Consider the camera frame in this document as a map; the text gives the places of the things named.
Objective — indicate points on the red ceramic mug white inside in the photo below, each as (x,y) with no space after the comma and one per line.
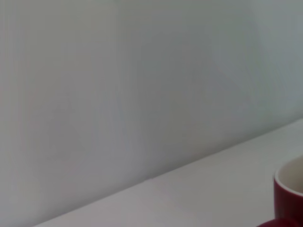
(287,205)

